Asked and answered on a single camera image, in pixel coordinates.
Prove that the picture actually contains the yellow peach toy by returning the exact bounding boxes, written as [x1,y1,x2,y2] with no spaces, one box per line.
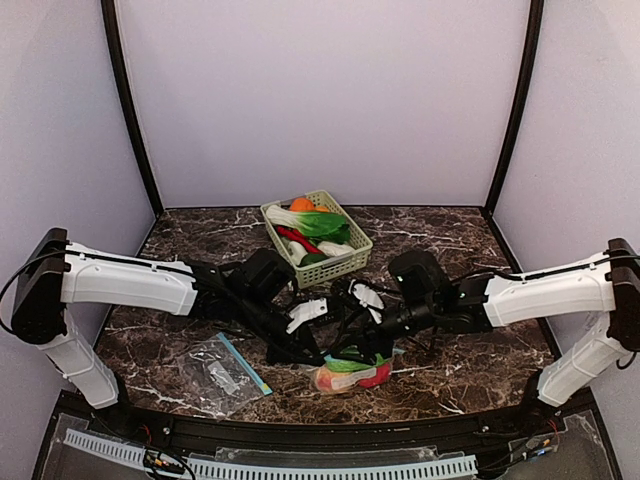
[311,367,340,394]

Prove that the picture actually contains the red toy apple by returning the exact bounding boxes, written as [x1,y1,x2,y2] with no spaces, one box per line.
[358,363,392,389]

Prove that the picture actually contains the clear zip bag blue zipper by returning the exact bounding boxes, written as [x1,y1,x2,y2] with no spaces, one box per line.
[304,348,405,395]

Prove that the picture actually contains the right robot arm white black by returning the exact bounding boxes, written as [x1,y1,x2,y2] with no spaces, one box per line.
[345,238,639,410]

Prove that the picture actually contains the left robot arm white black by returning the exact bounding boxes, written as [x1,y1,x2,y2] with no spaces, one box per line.
[1,228,324,409]

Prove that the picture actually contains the spare clear zip bag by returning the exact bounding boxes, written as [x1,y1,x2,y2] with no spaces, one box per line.
[176,333,273,420]

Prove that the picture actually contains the beige perforated plastic basket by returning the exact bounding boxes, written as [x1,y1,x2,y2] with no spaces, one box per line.
[260,190,373,288]

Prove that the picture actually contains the dark green toy vegetable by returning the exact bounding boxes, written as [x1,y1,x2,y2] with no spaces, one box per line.
[299,253,327,267]

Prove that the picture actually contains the red chili pepper toy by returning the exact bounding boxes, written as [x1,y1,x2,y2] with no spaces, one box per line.
[276,225,322,254]

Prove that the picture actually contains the green white bok choy toy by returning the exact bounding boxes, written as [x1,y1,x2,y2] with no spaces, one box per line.
[265,205,351,244]

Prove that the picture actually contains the orange toy fruit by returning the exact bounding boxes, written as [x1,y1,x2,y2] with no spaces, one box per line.
[289,197,330,213]

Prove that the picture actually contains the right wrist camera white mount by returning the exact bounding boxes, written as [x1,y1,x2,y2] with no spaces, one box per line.
[348,280,385,325]

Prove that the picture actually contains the white slotted cable duct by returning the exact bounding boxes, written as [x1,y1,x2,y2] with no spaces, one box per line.
[63,429,478,479]

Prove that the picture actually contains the black front rail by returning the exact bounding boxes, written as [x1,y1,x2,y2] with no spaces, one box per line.
[89,399,596,454]

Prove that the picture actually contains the right black frame post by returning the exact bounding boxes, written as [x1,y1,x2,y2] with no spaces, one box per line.
[484,0,545,217]

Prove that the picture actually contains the black frame post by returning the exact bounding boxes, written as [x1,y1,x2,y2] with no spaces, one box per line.
[484,0,545,217]
[100,0,165,218]

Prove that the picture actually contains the left black frame post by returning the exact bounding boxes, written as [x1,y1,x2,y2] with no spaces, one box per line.
[100,0,165,218]

